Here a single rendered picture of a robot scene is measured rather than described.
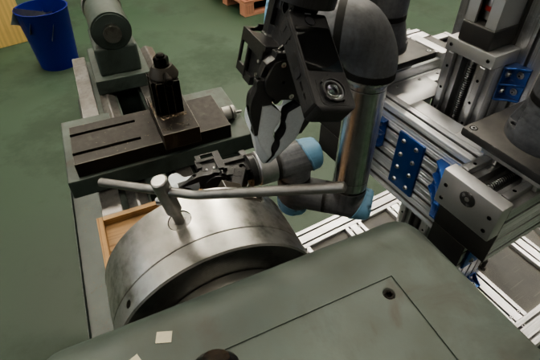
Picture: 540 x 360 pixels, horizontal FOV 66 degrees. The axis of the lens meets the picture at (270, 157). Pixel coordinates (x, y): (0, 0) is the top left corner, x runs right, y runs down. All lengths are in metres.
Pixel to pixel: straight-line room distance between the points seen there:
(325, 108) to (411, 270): 0.24
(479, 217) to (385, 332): 0.47
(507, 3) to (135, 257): 0.87
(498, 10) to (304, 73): 0.72
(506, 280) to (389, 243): 1.47
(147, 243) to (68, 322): 1.49
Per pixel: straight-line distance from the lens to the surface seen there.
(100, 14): 1.57
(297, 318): 0.48
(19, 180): 2.84
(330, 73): 0.40
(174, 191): 0.53
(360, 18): 0.72
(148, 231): 0.61
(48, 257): 2.33
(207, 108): 1.29
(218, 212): 0.59
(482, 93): 1.12
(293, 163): 0.87
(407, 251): 0.55
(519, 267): 2.06
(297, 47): 0.40
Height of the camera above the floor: 1.67
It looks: 40 degrees down
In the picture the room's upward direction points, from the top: straight up
